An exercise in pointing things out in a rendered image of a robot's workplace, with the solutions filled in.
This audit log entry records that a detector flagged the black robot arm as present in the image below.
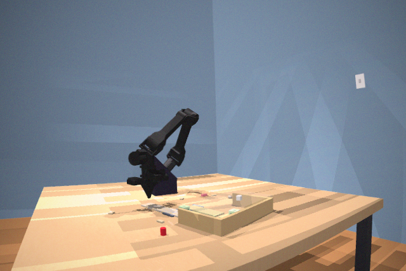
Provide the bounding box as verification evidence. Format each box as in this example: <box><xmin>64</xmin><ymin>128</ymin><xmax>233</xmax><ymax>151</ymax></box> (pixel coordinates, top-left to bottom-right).
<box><xmin>128</xmin><ymin>108</ymin><xmax>199</xmax><ymax>182</ymax></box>

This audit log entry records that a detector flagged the red cylinder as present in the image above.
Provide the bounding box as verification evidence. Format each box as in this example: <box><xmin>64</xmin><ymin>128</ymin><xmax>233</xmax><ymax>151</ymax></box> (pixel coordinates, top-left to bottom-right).
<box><xmin>160</xmin><ymin>227</ymin><xmax>167</xmax><ymax>236</ymax></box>

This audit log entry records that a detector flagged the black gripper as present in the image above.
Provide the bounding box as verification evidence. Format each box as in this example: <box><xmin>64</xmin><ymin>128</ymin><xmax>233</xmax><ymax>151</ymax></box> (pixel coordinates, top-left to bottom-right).
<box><xmin>127</xmin><ymin>163</ymin><xmax>168</xmax><ymax>199</ymax></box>

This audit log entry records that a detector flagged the tan rectangular box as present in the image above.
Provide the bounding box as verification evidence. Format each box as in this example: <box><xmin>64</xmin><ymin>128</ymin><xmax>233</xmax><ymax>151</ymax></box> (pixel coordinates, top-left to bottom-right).
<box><xmin>177</xmin><ymin>190</ymin><xmax>273</xmax><ymax>237</ymax></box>

